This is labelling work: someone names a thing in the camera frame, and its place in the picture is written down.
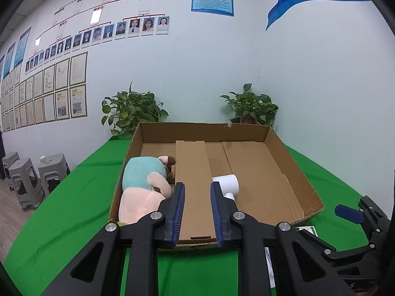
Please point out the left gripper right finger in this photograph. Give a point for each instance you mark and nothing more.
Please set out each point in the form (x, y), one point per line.
(298, 267)

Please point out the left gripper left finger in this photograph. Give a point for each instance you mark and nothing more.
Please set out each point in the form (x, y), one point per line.
(124, 258)

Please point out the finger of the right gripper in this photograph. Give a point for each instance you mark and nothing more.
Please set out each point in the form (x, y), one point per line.
(318, 246)
(372, 219)

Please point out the long brown cardboard box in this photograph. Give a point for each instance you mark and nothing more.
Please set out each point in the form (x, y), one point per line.
(193, 170)

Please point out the white handheld hair dryer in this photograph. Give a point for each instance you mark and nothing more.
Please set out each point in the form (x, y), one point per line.
(229, 185)

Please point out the pink pig plush toy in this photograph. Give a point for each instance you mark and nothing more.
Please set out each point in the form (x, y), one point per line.
(144, 187)

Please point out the large open cardboard tray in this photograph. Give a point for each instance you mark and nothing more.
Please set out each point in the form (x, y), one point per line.
(272, 188)

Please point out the grey plastic stool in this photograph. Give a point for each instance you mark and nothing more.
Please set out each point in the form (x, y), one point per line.
(53, 172)
(7, 161)
(27, 184)

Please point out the paper cup on stool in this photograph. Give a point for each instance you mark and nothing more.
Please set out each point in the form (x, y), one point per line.
(43, 160)

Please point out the right potted green plant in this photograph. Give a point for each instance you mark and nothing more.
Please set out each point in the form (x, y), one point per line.
(251, 108)

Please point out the potted green plant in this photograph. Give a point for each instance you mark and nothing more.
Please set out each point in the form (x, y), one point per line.
(251, 108)
(124, 111)

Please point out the left potted green plant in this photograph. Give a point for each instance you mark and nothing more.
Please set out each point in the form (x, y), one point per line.
(124, 111)

